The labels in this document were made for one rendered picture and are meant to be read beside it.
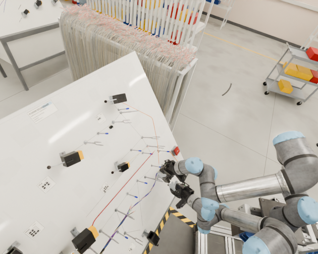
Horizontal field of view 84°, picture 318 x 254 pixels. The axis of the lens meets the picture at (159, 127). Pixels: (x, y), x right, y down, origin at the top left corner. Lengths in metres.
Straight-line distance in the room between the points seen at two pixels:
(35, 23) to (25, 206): 3.09
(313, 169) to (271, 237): 0.29
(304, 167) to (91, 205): 0.89
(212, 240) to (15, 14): 3.82
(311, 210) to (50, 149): 1.24
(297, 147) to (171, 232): 1.71
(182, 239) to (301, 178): 1.68
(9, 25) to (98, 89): 2.66
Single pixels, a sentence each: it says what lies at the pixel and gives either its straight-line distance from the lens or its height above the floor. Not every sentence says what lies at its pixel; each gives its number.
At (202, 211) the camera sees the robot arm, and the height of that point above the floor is 1.23.
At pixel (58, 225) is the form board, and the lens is 0.92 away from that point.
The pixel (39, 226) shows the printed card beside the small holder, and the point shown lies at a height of 1.36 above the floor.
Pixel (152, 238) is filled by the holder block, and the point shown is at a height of 1.02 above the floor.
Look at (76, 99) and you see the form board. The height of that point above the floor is 1.62.
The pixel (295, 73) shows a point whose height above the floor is 0.63.
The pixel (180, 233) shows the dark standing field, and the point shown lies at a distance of 2.30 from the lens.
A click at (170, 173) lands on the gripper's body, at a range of 1.03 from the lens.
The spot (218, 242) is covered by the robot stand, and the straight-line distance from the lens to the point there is 2.20.
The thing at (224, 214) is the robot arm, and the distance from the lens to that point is 1.15.
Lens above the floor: 2.18
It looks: 48 degrees down
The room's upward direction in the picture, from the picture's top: 14 degrees clockwise
